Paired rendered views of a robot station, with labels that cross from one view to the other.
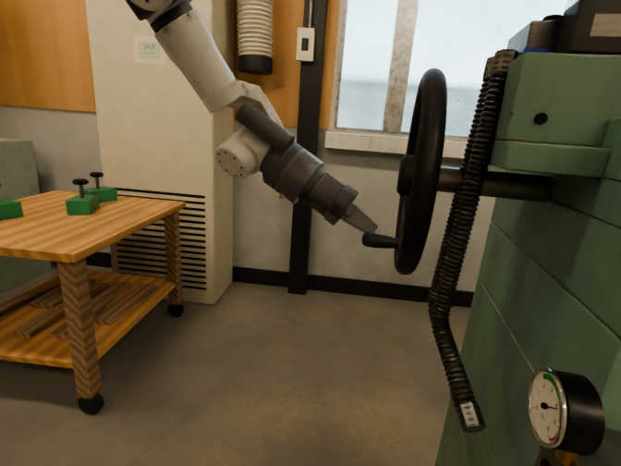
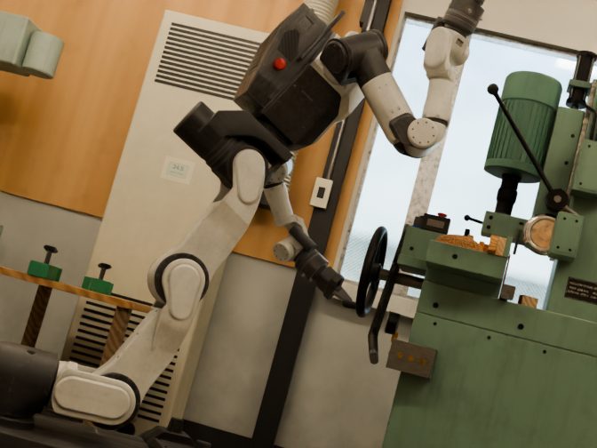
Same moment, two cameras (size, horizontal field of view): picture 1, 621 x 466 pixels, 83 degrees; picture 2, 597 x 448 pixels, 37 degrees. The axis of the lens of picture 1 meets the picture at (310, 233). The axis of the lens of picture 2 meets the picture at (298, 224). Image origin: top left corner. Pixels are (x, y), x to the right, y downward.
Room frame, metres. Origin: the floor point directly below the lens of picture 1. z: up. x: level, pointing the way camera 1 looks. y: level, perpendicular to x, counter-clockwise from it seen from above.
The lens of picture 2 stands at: (-2.24, 0.02, 0.54)
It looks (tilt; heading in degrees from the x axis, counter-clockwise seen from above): 7 degrees up; 2
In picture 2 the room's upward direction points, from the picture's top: 15 degrees clockwise
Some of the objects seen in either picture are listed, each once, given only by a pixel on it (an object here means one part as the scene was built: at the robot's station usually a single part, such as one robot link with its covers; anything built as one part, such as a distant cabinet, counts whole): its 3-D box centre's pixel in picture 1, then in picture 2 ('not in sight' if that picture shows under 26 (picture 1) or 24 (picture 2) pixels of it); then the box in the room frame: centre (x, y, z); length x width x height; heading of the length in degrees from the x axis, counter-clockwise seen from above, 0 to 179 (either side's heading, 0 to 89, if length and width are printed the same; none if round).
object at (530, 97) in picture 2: not in sight; (522, 128); (0.45, -0.48, 1.35); 0.18 x 0.18 x 0.31
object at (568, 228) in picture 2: not in sight; (565, 236); (0.26, -0.63, 1.02); 0.09 x 0.07 x 0.12; 169
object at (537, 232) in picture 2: not in sight; (545, 234); (0.31, -0.58, 1.02); 0.12 x 0.03 x 0.12; 79
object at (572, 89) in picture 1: (555, 105); (426, 248); (0.46, -0.29, 0.91); 0.15 x 0.14 x 0.09; 169
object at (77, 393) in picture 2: not in sight; (91, 393); (0.11, 0.50, 0.28); 0.21 x 0.20 x 0.13; 109
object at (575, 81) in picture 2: not in sight; (583, 80); (0.43, -0.62, 1.53); 0.08 x 0.08 x 0.17; 79
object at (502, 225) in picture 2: not in sight; (505, 230); (0.45, -0.50, 1.03); 0.14 x 0.07 x 0.09; 79
